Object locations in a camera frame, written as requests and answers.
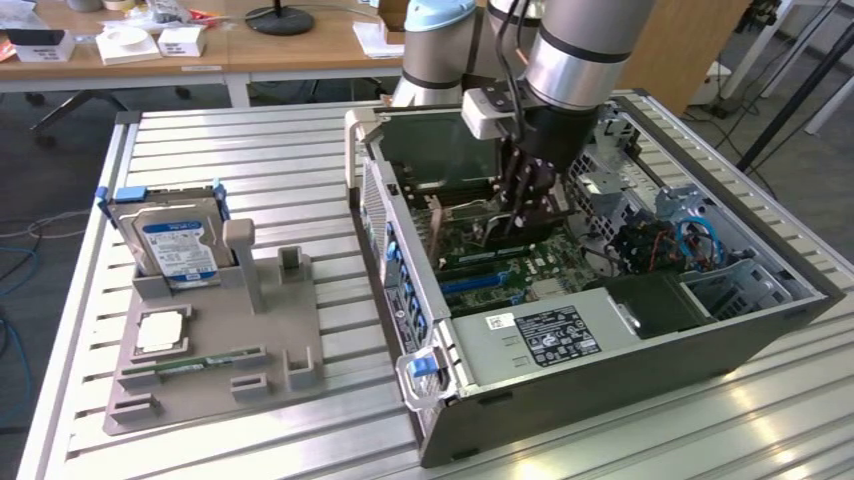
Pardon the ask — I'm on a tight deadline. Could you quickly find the silver CPU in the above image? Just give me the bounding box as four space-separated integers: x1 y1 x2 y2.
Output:
136 313 192 354

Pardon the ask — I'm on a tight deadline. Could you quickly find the wooden cabinet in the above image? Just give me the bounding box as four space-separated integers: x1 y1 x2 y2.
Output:
616 0 753 116

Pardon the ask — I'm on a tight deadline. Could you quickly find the white table frame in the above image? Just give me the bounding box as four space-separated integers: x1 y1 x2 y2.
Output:
717 0 854 136

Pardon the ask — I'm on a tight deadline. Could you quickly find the black tripod pole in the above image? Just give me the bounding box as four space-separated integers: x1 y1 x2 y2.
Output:
737 29 854 174

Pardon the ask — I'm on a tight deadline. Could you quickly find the clear plastic bag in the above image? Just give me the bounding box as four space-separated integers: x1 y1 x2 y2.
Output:
140 0 216 26

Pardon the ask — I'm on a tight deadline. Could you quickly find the grey parts rack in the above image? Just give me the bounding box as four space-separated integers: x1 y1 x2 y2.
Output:
100 218 328 437

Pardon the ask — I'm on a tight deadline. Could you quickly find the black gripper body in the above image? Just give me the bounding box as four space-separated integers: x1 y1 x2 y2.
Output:
515 101 603 170

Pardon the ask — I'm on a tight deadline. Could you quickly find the white floor box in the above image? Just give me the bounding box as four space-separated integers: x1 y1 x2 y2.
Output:
686 59 735 109

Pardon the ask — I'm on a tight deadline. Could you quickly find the black Nvidia graphics card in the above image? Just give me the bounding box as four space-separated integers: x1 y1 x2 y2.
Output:
426 192 568 266

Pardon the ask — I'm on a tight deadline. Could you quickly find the open dark PC case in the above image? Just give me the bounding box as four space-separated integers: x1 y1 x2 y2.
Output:
343 88 849 469

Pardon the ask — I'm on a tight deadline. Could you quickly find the white box with black label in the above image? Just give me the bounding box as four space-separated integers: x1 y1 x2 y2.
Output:
12 42 79 64

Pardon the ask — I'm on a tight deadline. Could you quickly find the brown cardboard box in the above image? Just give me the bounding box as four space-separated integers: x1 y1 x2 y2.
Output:
376 0 410 31

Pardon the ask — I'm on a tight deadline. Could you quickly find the black device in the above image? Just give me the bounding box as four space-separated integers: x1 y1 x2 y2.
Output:
4 28 67 49

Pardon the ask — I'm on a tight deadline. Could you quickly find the green motherboard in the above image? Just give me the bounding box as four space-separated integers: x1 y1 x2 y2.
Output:
399 177 608 319

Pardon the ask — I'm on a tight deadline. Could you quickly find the black chair base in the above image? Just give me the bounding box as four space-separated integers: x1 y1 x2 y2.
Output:
25 89 135 149

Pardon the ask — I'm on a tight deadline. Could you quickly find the hard disk with blue caddy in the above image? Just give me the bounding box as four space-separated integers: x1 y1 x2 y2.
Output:
92 184 241 291

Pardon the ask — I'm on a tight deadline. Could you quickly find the flat white box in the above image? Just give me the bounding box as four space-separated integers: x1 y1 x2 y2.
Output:
95 25 164 66

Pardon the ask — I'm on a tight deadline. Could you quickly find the metal disk bay cage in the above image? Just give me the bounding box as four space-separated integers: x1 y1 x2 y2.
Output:
566 142 662 241

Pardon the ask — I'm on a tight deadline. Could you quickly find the blue disk wire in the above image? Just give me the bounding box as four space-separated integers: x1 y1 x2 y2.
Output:
672 215 729 271

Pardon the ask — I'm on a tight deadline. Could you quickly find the wooden desk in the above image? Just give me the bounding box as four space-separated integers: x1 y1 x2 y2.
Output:
0 0 595 109

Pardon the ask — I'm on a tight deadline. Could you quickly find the stack of white papers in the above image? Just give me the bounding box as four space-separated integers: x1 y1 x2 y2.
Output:
351 20 407 60

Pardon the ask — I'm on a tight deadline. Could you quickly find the black lamp base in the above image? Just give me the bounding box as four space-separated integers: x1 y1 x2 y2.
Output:
244 0 316 36

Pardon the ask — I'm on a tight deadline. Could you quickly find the red thin wire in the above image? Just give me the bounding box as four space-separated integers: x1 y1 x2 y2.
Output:
650 227 672 274

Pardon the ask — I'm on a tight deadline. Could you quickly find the white tape roll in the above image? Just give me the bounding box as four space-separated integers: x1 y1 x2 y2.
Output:
104 26 149 47

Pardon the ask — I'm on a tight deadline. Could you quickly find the black camera cable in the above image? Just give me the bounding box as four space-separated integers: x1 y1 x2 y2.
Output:
496 0 535 139

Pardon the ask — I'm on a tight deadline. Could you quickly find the small white box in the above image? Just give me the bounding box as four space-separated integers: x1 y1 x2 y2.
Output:
156 25 205 57

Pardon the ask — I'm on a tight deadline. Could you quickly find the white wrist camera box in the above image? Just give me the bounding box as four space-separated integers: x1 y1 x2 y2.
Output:
460 87 535 141

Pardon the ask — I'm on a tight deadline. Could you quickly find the blue case release latch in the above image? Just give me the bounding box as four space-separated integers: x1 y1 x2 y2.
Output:
404 357 439 389

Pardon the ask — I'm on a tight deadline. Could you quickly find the blue expansion slot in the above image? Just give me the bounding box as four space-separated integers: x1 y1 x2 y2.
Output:
439 272 512 296

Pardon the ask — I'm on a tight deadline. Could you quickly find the grey power supply unit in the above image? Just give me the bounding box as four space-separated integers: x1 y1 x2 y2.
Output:
443 289 646 396

